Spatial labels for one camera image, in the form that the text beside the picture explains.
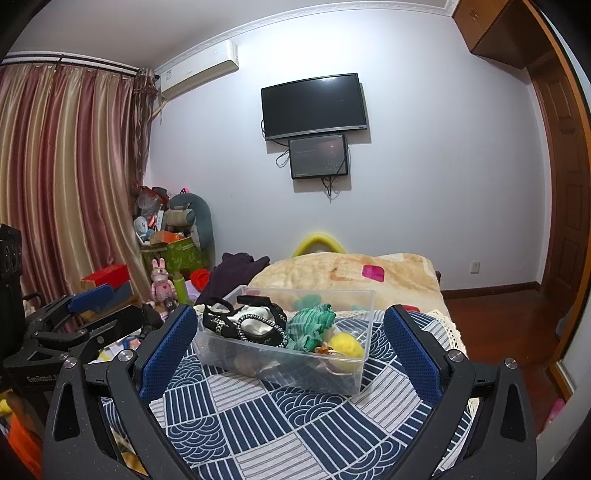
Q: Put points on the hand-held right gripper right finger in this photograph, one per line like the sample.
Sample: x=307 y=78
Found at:
x=411 y=353

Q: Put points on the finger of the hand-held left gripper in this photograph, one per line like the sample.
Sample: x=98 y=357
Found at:
x=90 y=299
x=115 y=325

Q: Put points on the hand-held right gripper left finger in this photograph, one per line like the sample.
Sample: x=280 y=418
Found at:
x=166 y=353

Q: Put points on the yellow fuzzy ball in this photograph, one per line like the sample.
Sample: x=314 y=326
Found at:
x=347 y=346

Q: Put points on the black and white bag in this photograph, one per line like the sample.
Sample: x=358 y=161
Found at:
x=256 y=325

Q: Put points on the green knitted cloth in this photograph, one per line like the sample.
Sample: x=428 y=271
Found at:
x=307 y=325

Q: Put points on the clear plastic storage box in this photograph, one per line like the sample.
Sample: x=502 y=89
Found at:
x=295 y=369

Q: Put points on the red soft item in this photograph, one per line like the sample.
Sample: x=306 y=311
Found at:
x=200 y=278

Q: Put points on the colourful printed mat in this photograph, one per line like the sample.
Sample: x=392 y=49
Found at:
x=117 y=350

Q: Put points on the red box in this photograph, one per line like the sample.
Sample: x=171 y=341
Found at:
x=106 y=276

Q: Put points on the blue box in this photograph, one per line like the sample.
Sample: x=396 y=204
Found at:
x=122 y=290

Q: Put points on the black cylindrical object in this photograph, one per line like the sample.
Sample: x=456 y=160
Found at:
x=151 y=318

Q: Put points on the pink rabbit toy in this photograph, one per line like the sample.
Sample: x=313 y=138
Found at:
x=162 y=284

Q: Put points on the green bottle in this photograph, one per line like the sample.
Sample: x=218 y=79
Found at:
x=180 y=288

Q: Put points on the orange cloth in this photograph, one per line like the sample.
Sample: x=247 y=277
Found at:
x=21 y=438

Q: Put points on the black speaker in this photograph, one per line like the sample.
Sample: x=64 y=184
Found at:
x=10 y=267

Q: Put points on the green storage box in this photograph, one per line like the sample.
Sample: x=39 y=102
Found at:
x=178 y=258

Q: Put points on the wooden baseboard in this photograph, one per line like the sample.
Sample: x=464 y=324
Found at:
x=489 y=290

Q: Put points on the pile of toys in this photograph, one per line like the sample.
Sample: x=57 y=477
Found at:
x=150 y=212

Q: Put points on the dark purple garment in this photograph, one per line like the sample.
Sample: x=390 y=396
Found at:
x=235 y=272

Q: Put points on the beige patchwork blanket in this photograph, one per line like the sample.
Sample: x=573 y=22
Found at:
x=332 y=272

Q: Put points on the striped red-gold curtain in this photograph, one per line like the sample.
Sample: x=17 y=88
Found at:
x=69 y=184

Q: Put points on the blue patterned bedspread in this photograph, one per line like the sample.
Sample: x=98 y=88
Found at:
x=258 y=429

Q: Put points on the grey plush toy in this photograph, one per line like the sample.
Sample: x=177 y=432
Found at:
x=203 y=221

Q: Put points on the yellow curved foam piece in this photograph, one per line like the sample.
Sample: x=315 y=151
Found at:
x=318 y=239

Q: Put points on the pink object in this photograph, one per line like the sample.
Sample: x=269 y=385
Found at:
x=556 y=410

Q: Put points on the wooden door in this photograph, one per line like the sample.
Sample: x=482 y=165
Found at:
x=568 y=207

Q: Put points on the curtain rod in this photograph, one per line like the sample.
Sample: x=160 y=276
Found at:
x=69 y=62

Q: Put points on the white air conditioner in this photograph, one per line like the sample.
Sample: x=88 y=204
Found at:
x=198 y=71

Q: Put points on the wooden overhead cabinet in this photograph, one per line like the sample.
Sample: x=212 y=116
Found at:
x=494 y=27

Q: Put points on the white wall socket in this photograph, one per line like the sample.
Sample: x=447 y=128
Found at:
x=474 y=266

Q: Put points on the small black wall monitor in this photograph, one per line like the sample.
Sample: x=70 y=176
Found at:
x=318 y=157

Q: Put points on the black wall television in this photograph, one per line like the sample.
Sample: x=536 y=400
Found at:
x=314 y=105

